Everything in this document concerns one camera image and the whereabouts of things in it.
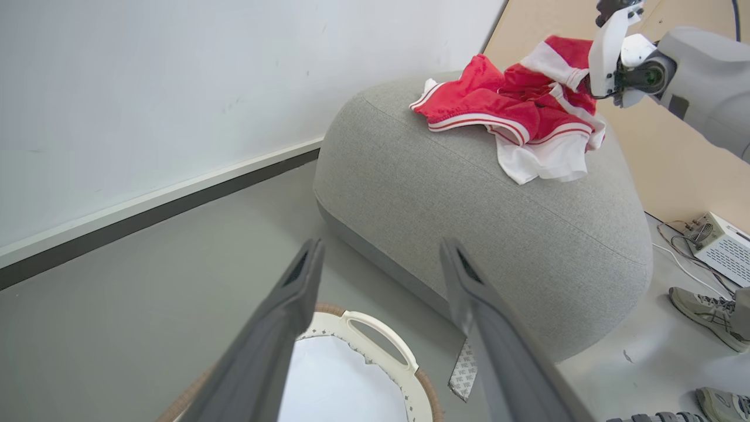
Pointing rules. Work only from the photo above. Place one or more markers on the white plastic laundry basket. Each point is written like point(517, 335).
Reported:
point(384, 346)

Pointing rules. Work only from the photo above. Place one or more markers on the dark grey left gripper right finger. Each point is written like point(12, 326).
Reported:
point(498, 346)

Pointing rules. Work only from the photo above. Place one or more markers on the grey trouser leg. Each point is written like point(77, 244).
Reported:
point(743, 313)

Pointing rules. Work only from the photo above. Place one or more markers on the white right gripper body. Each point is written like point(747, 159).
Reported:
point(609, 53)

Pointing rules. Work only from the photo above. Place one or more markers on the red and white jersey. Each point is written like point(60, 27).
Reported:
point(554, 138)

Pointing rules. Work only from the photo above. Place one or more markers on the grey sneaker with laces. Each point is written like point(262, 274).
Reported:
point(703, 313)
point(726, 405)

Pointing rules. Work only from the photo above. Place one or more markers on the white perforated electronics box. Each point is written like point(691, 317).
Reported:
point(723, 249)

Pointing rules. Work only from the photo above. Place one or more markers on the red shorts white striped trim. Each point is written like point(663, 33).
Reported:
point(474, 102)

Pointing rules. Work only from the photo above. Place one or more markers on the white garment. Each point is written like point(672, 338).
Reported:
point(334, 387)

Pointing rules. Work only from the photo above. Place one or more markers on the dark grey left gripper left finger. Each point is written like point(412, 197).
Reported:
point(269, 346)

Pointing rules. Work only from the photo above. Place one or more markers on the grey fabric ottoman seat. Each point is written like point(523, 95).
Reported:
point(469, 217)

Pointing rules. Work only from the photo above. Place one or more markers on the white patterned fabric tag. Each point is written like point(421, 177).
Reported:
point(464, 372)

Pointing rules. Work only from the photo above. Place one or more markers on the white and black baseboard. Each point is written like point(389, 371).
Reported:
point(146, 217)

